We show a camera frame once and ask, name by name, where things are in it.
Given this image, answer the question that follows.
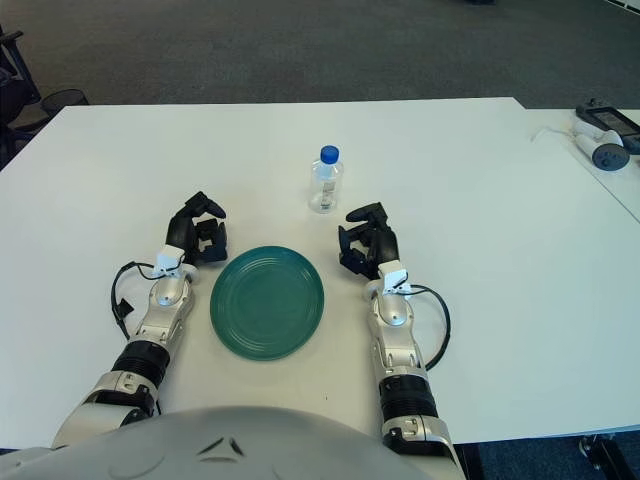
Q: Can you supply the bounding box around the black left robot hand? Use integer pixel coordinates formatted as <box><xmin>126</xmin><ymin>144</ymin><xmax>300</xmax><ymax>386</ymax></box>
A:
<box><xmin>165</xmin><ymin>190</ymin><xmax>231</xmax><ymax>268</ymax></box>

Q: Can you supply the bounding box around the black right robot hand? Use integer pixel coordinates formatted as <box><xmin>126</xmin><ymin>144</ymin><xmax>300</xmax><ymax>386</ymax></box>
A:
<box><xmin>337</xmin><ymin>201</ymin><xmax>401</xmax><ymax>281</ymax></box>

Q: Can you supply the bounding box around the clear bottle with blue cap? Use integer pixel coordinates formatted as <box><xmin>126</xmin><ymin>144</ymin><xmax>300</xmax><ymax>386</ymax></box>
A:
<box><xmin>308</xmin><ymin>145</ymin><xmax>346</xmax><ymax>215</ymax></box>

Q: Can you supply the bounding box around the green round plate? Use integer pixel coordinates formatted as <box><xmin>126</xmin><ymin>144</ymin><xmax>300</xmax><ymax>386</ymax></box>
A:
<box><xmin>209</xmin><ymin>245</ymin><xmax>326</xmax><ymax>362</ymax></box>

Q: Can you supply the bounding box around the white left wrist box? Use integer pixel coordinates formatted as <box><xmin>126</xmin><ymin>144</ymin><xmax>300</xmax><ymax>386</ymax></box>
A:
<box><xmin>155</xmin><ymin>245</ymin><xmax>186</xmax><ymax>276</ymax></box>

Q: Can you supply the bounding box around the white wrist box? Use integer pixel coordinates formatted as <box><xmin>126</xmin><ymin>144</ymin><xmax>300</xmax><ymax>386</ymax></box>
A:
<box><xmin>378</xmin><ymin>259</ymin><xmax>414</xmax><ymax>296</ymax></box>
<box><xmin>155</xmin><ymin>245</ymin><xmax>186</xmax><ymax>276</ymax></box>

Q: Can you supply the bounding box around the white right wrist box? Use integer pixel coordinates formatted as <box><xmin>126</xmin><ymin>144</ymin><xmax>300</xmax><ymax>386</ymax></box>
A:
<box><xmin>378</xmin><ymin>259</ymin><xmax>414</xmax><ymax>296</ymax></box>

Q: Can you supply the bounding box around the black office chair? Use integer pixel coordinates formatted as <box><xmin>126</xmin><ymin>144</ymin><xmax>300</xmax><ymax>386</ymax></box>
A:
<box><xmin>0</xmin><ymin>29</ymin><xmax>51</xmax><ymax>171</ymax></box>

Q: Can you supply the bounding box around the grey robot torso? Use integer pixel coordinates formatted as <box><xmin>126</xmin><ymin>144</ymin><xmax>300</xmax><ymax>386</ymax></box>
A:
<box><xmin>0</xmin><ymin>405</ymin><xmax>469</xmax><ymax>480</ymax></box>

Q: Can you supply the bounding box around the white and grey VR controller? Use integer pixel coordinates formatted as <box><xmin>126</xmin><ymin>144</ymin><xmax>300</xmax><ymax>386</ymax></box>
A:
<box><xmin>573</xmin><ymin>117</ymin><xmax>631</xmax><ymax>173</ymax></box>

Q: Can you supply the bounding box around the black table base with caster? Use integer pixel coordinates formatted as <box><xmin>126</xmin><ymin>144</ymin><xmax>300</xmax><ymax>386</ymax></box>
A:
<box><xmin>578</xmin><ymin>433</ymin><xmax>640</xmax><ymax>480</ymax></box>

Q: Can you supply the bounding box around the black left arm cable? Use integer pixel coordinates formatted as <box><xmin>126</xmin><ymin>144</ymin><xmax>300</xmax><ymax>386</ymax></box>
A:
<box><xmin>110</xmin><ymin>260</ymin><xmax>166</xmax><ymax>341</ymax></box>

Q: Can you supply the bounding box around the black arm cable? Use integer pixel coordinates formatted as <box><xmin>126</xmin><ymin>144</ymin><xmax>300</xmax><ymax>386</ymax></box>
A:
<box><xmin>110</xmin><ymin>260</ymin><xmax>166</xmax><ymax>341</ymax></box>
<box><xmin>407</xmin><ymin>283</ymin><xmax>452</xmax><ymax>372</ymax></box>

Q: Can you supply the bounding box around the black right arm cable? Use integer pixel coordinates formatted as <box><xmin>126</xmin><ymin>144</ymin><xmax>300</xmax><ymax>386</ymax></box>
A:
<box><xmin>407</xmin><ymin>283</ymin><xmax>452</xmax><ymax>372</ymax></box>

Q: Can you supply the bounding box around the black wire mesh wastebasket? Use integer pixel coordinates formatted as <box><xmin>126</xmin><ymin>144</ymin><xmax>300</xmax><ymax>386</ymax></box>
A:
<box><xmin>40</xmin><ymin>88</ymin><xmax>90</xmax><ymax>117</ymax></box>

